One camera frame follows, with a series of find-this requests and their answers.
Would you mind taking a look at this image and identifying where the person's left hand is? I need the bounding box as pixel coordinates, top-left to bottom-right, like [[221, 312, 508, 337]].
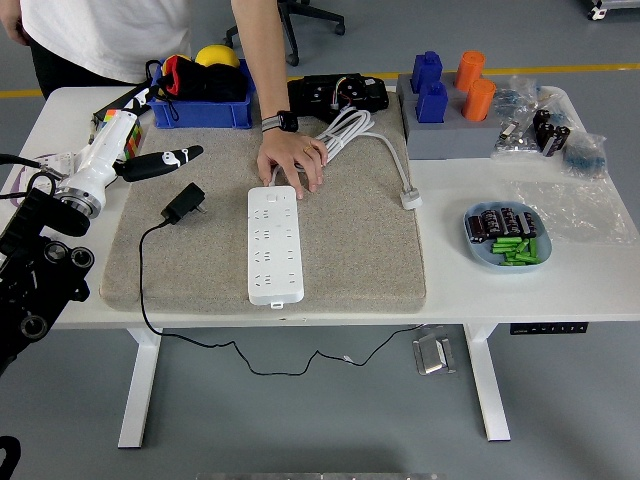
[[256, 127, 330, 200]]

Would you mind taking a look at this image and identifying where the person's right hand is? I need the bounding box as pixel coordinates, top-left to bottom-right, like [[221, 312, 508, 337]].
[[0, 0, 29, 46]]

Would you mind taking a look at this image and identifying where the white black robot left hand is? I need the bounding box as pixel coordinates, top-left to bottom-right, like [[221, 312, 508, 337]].
[[58, 85, 205, 204]]

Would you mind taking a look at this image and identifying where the white power strip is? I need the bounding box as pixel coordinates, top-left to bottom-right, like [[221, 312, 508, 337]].
[[247, 185, 305, 309]]

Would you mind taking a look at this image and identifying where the thin black adapter cord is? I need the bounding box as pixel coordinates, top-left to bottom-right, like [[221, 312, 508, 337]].
[[138, 219, 426, 379]]

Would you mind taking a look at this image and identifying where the black wrist watch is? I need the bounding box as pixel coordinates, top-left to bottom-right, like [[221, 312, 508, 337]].
[[260, 109, 300, 134]]

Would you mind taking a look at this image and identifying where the colourful puzzle cube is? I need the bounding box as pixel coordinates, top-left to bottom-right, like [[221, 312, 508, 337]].
[[102, 107, 144, 164]]

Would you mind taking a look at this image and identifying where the long black box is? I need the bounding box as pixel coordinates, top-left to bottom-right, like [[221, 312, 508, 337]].
[[91, 84, 149, 131]]

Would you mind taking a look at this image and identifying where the black electronic device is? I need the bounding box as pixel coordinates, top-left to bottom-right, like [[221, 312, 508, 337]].
[[287, 73, 391, 121]]

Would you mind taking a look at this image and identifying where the person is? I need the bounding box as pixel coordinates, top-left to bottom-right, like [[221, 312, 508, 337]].
[[0, 0, 241, 101]]

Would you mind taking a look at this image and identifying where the blue plastic bin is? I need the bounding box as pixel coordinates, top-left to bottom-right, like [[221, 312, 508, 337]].
[[145, 58, 256, 130]]

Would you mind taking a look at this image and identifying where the purple tray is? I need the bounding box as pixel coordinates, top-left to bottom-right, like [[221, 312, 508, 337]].
[[9, 164, 36, 209]]

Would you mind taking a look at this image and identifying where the black red fabric bag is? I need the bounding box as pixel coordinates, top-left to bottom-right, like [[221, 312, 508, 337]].
[[145, 52, 250, 121]]

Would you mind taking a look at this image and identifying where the black office chair base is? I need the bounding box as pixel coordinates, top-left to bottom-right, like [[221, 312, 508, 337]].
[[224, 0, 347, 67]]

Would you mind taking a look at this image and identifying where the grey-brown mat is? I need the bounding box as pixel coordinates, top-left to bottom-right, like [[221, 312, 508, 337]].
[[98, 92, 429, 316]]

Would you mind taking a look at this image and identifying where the yellow ball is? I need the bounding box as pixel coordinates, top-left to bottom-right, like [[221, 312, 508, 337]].
[[194, 43, 241, 69]]

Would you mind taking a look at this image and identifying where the blue bottle block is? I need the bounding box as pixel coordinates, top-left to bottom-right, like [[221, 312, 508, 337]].
[[410, 49, 445, 95], [416, 79, 450, 125]]

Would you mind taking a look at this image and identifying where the grey block holder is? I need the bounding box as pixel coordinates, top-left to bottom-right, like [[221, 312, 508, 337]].
[[396, 73, 504, 161]]

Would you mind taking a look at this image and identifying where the orange cylinder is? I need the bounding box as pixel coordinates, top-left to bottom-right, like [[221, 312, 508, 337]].
[[460, 78, 499, 123], [453, 49, 488, 91]]

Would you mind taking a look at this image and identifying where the light blue plate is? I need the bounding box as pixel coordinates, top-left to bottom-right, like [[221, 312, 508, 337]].
[[463, 200, 553, 275]]

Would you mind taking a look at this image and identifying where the clear bag of metal parts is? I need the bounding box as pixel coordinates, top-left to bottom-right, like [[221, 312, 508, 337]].
[[491, 118, 542, 161]]

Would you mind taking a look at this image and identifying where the clear bag of blue parts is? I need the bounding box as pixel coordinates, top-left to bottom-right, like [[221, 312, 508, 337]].
[[495, 74, 569, 124]]

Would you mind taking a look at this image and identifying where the white table leg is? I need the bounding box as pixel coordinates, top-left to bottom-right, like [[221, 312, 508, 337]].
[[117, 327, 164, 449], [462, 324, 512, 444]]

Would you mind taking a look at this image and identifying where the metal foot pedal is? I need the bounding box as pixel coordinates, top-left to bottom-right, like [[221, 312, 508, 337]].
[[411, 333, 458, 376]]

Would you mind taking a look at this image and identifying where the empty clear plastic bag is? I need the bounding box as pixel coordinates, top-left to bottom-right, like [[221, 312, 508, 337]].
[[507, 178, 639, 247]]

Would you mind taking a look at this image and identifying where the clear bag of blue components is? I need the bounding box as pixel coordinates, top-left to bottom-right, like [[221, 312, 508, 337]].
[[560, 132, 610, 182]]

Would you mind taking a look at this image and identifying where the black desk control panel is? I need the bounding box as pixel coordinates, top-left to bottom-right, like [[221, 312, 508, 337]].
[[509, 323, 590, 336]]

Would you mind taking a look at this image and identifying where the white wheeled cart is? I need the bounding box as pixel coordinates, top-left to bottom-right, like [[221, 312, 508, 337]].
[[587, 0, 640, 22]]

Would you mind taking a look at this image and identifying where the white power strip cable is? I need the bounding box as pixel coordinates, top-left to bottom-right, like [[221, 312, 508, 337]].
[[269, 108, 424, 211]]

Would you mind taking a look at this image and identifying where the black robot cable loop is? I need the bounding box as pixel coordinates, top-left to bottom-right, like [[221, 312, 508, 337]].
[[0, 435, 22, 480]]

